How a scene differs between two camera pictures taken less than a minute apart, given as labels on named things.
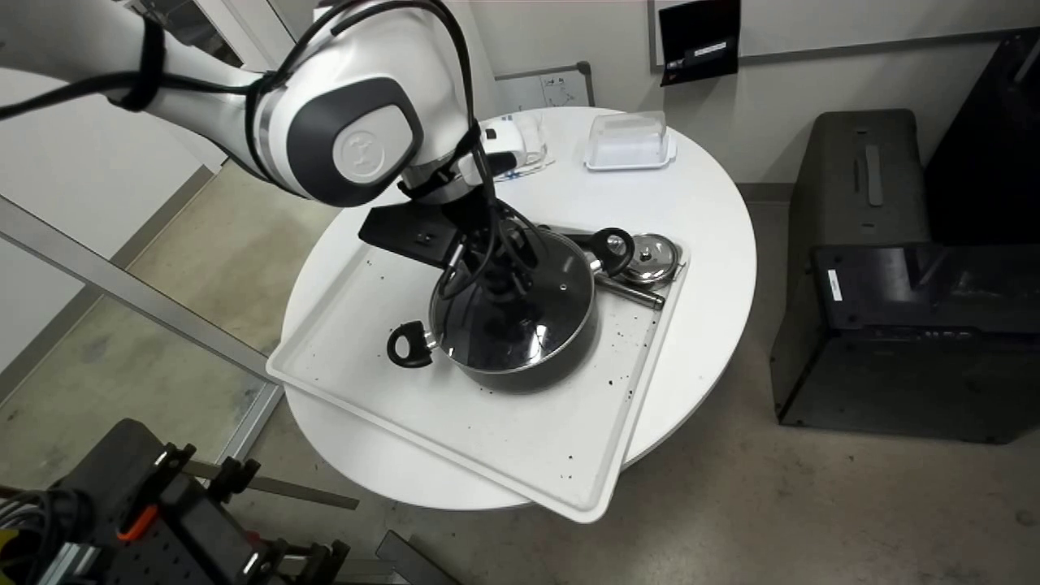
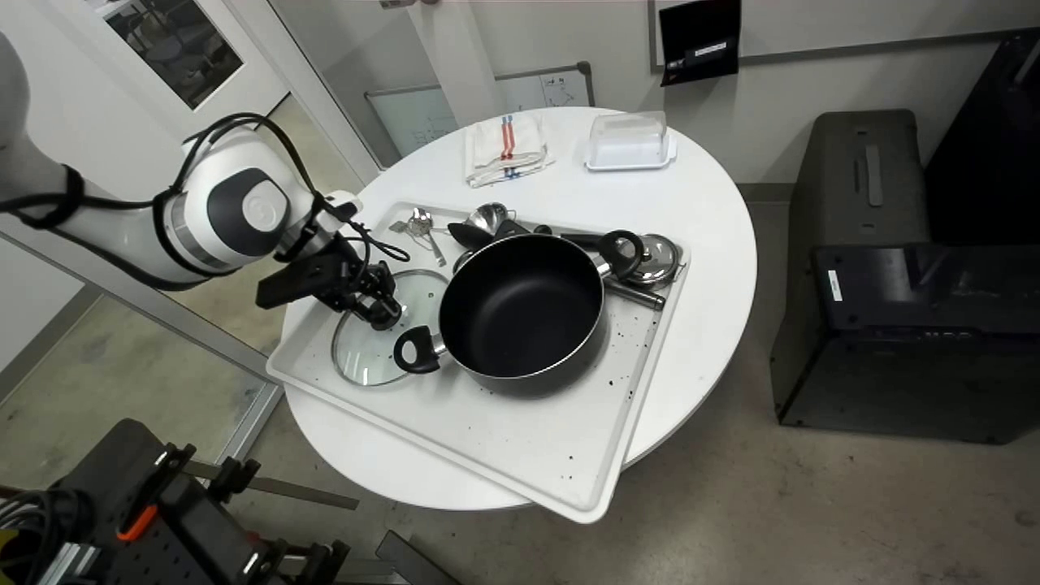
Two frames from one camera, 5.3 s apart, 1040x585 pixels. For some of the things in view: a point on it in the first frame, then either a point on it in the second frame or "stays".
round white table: [612, 174] stays
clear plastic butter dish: [629, 140] stays
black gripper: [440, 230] to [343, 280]
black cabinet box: [911, 291] stays
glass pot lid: [519, 319] to [373, 355]
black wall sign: [699, 41] stays
